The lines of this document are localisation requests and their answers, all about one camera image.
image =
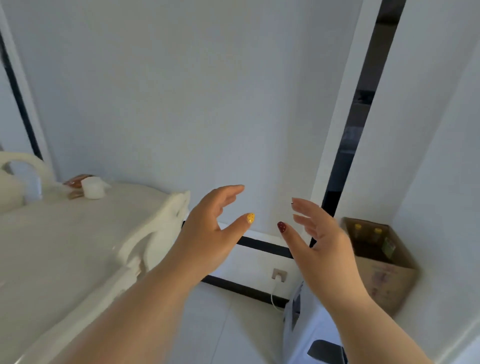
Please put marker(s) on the person's left hand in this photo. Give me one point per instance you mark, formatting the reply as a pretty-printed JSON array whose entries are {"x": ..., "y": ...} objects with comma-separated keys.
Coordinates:
[{"x": 202, "y": 247}]

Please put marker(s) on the person's right hand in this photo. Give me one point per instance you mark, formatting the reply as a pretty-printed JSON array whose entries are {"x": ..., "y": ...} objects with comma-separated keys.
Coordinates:
[{"x": 326, "y": 262}]

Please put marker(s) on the person's left thumb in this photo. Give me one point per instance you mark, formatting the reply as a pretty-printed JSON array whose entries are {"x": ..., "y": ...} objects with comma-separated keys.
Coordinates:
[{"x": 240, "y": 227}]

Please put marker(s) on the person's right thumb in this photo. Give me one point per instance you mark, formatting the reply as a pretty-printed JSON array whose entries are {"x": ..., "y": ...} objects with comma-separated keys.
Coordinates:
[{"x": 289, "y": 237}]

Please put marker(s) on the person's right middle finger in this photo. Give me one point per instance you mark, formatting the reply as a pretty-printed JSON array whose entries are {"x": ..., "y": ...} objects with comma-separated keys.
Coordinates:
[{"x": 305, "y": 221}]

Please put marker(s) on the person's left forearm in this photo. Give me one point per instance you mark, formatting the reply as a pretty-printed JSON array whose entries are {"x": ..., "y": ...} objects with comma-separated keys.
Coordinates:
[{"x": 135, "y": 318}]

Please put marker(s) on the person's right forearm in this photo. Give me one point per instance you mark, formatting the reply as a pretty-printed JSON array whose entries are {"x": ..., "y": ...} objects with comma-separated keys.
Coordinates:
[{"x": 371, "y": 330}]

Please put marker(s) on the yellow capped bottle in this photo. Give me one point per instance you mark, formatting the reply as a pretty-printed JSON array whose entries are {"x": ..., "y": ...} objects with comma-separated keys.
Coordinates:
[
  {"x": 377, "y": 234},
  {"x": 358, "y": 228}
]

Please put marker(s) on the white floor appliance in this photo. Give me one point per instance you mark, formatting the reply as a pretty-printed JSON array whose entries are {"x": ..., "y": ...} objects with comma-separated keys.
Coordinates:
[{"x": 303, "y": 330}]

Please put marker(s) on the brown cardboard box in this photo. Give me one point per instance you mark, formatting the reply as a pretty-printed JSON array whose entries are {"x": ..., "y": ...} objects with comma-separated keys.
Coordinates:
[{"x": 386, "y": 273}]

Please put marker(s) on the white plastic cup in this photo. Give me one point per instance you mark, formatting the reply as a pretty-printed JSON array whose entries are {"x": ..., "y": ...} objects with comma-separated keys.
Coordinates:
[{"x": 93, "y": 187}]

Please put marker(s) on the brown snack packet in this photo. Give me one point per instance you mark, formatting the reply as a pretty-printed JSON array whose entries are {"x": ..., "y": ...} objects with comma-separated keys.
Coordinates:
[{"x": 75, "y": 183}]

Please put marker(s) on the white carved table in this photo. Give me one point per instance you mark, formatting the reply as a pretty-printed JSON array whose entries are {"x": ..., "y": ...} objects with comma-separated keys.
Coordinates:
[{"x": 63, "y": 247}]

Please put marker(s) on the white carved chair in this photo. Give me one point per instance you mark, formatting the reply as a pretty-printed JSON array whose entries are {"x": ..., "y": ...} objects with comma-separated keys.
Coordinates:
[{"x": 22, "y": 176}]

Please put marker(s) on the wall socket with white plug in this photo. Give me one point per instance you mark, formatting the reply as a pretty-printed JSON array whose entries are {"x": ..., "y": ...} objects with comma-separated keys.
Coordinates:
[{"x": 279, "y": 275}]

